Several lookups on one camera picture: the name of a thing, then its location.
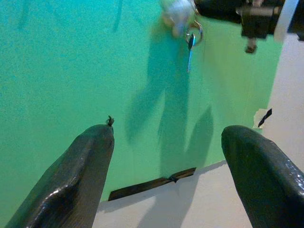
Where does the long black tape strip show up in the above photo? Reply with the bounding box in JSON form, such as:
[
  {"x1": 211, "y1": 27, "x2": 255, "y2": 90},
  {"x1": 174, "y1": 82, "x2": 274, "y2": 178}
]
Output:
[{"x1": 108, "y1": 167, "x2": 197, "y2": 201}]

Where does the white tape piece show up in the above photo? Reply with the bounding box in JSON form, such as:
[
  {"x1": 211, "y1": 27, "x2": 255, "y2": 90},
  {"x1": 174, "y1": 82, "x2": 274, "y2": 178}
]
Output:
[{"x1": 253, "y1": 108, "x2": 266, "y2": 129}]

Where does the green board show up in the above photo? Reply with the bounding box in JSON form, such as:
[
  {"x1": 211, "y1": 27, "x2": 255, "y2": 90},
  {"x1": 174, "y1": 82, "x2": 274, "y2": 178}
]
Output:
[{"x1": 0, "y1": 0, "x2": 285, "y2": 224}]

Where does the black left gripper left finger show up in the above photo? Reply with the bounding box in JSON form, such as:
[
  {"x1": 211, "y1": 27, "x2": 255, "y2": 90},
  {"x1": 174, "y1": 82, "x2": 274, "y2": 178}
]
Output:
[{"x1": 4, "y1": 115, "x2": 115, "y2": 228}]

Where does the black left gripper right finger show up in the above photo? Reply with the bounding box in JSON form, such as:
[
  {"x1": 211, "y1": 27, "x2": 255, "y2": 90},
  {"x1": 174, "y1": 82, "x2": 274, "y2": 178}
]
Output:
[{"x1": 221, "y1": 125, "x2": 304, "y2": 228}]

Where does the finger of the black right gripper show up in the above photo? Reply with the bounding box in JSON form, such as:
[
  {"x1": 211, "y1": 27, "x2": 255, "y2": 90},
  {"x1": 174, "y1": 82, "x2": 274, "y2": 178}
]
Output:
[{"x1": 194, "y1": 0, "x2": 243, "y2": 24}]

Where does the short black tape strip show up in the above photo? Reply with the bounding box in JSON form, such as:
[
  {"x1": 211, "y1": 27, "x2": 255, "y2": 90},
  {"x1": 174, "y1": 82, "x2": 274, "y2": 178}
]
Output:
[{"x1": 257, "y1": 108, "x2": 273, "y2": 128}]

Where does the key with white tag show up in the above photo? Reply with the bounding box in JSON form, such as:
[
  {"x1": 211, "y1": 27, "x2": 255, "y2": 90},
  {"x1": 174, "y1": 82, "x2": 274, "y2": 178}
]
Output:
[{"x1": 161, "y1": 0, "x2": 204, "y2": 73}]

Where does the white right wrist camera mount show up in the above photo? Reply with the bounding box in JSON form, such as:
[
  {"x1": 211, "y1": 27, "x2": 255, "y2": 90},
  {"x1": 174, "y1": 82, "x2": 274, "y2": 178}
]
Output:
[{"x1": 275, "y1": 0, "x2": 296, "y2": 42}]

